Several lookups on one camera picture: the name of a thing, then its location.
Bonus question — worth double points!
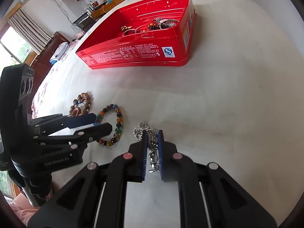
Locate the striped curtain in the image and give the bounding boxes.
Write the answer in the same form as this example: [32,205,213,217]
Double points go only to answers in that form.
[8,8,53,54]

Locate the silver bangle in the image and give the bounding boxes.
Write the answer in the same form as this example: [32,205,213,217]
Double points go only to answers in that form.
[159,19,179,29]

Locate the wooden desk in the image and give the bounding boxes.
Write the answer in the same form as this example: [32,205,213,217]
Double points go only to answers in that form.
[91,2,115,20]

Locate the folded patterned cloth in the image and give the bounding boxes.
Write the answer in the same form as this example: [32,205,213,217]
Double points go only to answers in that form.
[49,42,69,65]

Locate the black office chair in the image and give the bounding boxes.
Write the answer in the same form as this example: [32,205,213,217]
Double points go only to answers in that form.
[73,12,96,32]

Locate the wooden framed window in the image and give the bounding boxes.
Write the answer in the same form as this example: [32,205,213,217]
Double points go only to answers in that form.
[1,2,37,73]

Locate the red tin box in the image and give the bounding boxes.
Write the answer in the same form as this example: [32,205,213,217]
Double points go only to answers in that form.
[76,0,195,70]

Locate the multicolour bead bracelet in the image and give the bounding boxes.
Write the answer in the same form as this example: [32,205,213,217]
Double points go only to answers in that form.
[93,103,124,147]

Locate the black braided cord keychain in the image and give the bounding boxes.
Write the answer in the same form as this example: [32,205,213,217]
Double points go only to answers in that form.
[121,26,148,36]

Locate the dark wooden headboard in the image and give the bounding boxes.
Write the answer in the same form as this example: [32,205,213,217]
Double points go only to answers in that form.
[28,31,69,114]

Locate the silver chain necklace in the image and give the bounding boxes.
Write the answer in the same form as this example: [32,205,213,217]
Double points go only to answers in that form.
[132,121,161,173]

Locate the brown wooden bead bracelet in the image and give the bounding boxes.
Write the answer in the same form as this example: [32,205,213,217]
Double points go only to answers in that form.
[68,92,92,117]

